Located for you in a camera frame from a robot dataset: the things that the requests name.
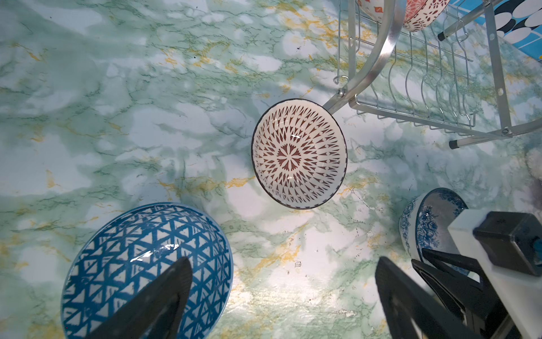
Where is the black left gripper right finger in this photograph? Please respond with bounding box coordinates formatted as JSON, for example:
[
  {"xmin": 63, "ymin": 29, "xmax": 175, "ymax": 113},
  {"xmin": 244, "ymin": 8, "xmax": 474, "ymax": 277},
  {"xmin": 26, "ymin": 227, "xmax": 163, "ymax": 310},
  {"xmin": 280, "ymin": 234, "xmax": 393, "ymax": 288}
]
[{"xmin": 375, "ymin": 257, "xmax": 480, "ymax": 338}]

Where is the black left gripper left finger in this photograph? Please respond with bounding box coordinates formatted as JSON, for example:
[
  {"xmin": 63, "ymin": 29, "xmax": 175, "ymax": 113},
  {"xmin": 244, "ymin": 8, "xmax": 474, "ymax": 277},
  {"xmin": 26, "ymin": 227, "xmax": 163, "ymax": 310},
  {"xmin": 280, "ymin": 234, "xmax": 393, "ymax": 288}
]
[{"xmin": 87, "ymin": 257, "xmax": 193, "ymax": 338}]

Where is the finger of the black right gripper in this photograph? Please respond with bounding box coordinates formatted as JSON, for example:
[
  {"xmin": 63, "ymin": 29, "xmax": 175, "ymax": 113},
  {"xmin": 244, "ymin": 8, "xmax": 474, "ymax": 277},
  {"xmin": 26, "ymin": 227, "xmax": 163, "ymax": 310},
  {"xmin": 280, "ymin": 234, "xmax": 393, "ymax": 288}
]
[
  {"xmin": 411, "ymin": 259, "xmax": 504, "ymax": 331},
  {"xmin": 421, "ymin": 249, "xmax": 483, "ymax": 292}
]

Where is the blue floral white bowl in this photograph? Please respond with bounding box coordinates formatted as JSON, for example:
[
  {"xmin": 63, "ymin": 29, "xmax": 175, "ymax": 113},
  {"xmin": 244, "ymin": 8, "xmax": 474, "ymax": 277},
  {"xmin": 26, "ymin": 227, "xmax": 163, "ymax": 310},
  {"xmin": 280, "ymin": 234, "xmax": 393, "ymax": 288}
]
[{"xmin": 398, "ymin": 187, "xmax": 468, "ymax": 262}]

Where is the red striped white bowl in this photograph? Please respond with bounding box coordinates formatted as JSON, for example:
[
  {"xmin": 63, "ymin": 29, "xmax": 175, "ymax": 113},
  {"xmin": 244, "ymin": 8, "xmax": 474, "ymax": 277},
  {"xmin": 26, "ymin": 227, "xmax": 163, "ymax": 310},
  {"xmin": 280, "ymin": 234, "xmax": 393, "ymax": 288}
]
[{"xmin": 403, "ymin": 0, "xmax": 450, "ymax": 32}]

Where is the green patterned white bowl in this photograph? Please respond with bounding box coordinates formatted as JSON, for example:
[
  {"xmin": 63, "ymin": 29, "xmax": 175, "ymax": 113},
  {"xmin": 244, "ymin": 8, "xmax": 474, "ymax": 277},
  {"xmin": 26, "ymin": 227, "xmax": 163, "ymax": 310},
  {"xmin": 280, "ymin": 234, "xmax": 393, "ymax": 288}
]
[{"xmin": 357, "ymin": 0, "xmax": 385, "ymax": 22}]

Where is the stainless steel dish rack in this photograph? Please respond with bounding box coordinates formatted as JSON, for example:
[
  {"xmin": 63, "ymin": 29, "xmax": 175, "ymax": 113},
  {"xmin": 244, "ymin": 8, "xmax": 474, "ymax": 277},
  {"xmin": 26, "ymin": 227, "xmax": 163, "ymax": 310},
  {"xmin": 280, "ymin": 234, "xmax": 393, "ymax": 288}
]
[{"xmin": 325, "ymin": 1, "xmax": 541, "ymax": 149}]

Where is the dark blue patterned bowl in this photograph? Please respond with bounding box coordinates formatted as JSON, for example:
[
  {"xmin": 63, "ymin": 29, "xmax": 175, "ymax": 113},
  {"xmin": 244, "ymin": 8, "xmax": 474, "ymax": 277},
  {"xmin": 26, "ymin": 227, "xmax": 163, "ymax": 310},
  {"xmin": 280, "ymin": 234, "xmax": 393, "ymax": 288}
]
[{"xmin": 61, "ymin": 202, "xmax": 234, "ymax": 338}]

